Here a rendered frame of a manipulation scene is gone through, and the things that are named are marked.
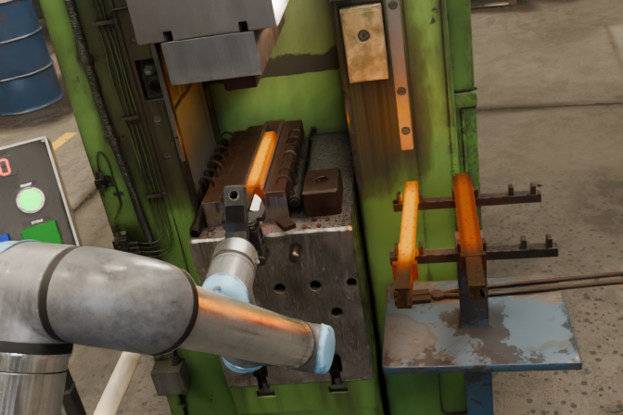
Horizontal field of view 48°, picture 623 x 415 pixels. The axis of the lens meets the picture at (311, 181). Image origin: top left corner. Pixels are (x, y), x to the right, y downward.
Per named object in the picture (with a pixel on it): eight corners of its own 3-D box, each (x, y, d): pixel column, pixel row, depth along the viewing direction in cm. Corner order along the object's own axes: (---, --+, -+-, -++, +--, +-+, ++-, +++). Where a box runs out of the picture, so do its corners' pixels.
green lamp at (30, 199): (40, 210, 153) (33, 194, 151) (20, 213, 154) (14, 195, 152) (46, 204, 156) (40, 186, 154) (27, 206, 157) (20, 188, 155)
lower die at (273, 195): (290, 219, 164) (284, 187, 161) (207, 227, 167) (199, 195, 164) (306, 144, 202) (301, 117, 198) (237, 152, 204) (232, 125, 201)
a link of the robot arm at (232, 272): (203, 333, 131) (190, 290, 126) (216, 291, 142) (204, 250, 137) (252, 329, 130) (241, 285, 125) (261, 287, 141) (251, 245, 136)
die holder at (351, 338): (374, 379, 177) (351, 227, 157) (227, 387, 182) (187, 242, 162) (375, 255, 226) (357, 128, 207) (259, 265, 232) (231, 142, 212)
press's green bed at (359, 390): (391, 504, 198) (373, 378, 177) (261, 509, 203) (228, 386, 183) (388, 368, 247) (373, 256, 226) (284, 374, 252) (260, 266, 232)
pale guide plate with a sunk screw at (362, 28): (388, 79, 159) (380, 4, 152) (349, 83, 161) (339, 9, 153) (388, 76, 161) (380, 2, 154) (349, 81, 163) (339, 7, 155)
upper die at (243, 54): (261, 74, 149) (253, 31, 144) (171, 85, 151) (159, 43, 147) (285, 22, 186) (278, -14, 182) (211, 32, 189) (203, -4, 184)
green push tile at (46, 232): (64, 252, 154) (55, 219, 154) (29, 263, 152) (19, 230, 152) (65, 252, 156) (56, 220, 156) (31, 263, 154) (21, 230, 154)
